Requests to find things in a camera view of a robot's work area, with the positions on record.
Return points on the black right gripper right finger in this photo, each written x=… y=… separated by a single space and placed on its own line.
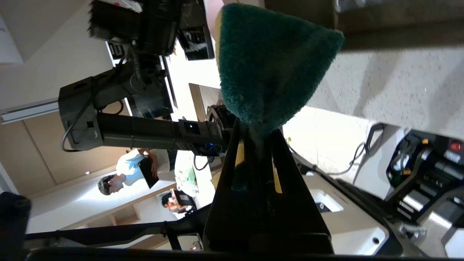
x=297 y=224

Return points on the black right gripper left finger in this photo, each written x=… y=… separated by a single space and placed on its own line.
x=232 y=217

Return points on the yellow green sponge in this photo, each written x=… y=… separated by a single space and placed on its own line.
x=272 y=65

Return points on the pink plastic bowl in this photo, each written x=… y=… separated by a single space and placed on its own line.
x=214 y=18

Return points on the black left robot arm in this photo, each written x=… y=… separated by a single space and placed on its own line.
x=137 y=108

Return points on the white black robot base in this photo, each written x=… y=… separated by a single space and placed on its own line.
x=348 y=217

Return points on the person in light blue shirt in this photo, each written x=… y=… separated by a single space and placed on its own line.
x=130 y=170

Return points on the black grey robot torso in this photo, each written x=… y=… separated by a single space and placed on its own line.
x=424 y=177

